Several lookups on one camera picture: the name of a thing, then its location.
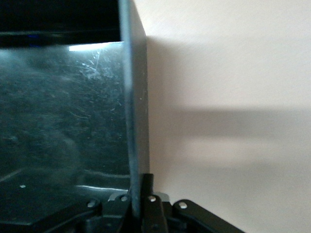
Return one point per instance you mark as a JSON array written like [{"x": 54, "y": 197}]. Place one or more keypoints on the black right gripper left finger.
[{"x": 107, "y": 216}]

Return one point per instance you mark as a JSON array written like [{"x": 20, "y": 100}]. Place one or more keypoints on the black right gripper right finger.
[{"x": 153, "y": 216}]

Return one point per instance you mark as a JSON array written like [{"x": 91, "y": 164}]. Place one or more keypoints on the black plastic tray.
[{"x": 60, "y": 109}]

